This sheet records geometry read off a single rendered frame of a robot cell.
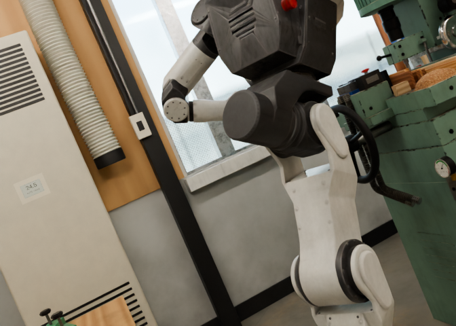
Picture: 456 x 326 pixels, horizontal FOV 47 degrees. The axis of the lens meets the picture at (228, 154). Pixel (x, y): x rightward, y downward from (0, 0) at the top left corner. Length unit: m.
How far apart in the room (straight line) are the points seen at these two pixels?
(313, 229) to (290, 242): 1.88
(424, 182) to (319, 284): 0.80
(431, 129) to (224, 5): 0.81
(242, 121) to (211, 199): 1.84
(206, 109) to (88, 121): 1.15
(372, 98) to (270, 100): 0.77
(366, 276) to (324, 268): 0.09
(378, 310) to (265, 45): 0.64
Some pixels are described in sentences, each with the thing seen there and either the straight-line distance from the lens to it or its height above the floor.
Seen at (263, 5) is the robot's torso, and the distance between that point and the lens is 1.24.
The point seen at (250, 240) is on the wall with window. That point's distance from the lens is 3.04.
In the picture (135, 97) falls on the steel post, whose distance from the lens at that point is 2.84.
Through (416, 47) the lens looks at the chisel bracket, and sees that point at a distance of 2.02.
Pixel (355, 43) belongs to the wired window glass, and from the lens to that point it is 3.56.
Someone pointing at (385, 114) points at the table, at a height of 0.86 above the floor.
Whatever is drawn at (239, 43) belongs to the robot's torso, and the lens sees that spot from 1.28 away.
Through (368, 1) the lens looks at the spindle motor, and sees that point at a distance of 1.97.
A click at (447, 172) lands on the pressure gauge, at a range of 1.72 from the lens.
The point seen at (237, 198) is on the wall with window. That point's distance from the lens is 3.01.
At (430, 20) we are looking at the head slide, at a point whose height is 1.09.
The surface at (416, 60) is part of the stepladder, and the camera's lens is 2.85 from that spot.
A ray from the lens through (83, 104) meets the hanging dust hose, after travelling 2.70.
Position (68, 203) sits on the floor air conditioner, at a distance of 2.54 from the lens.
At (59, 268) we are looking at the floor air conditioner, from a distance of 2.56.
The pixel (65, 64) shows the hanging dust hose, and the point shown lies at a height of 1.61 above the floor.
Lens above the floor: 1.04
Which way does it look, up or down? 3 degrees down
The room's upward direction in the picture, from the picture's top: 23 degrees counter-clockwise
